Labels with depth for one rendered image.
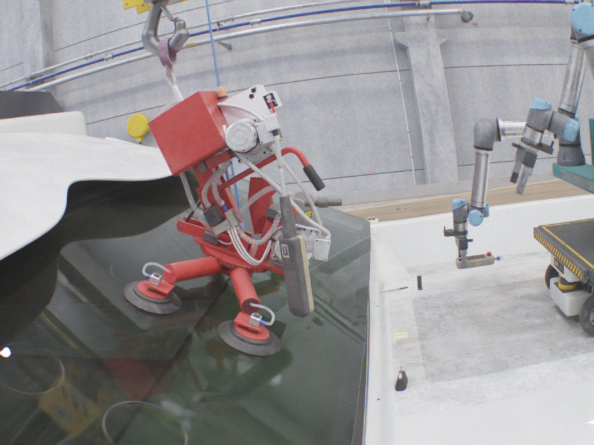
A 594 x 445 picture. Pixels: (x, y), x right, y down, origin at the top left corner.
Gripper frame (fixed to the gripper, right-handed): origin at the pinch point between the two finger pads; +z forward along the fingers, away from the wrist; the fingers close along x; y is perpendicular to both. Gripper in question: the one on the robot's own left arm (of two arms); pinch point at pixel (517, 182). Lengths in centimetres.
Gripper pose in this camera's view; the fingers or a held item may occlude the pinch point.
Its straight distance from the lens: 184.7
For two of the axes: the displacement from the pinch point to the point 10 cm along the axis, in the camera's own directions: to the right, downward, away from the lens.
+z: -2.3, 8.9, 4.0
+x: -2.2, 3.5, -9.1
